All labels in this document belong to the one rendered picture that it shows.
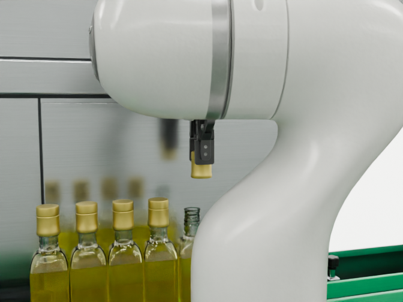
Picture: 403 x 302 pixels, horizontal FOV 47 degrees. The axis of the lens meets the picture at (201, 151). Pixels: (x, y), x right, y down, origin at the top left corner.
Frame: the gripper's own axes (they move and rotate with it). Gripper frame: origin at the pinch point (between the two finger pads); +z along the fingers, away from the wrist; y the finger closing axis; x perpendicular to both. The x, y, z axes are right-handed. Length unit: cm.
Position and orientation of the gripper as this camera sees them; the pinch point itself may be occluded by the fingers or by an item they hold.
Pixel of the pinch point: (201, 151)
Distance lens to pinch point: 77.3
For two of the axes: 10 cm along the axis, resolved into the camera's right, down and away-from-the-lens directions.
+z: 0.0, 9.9, 1.0
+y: 2.2, 1.0, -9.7
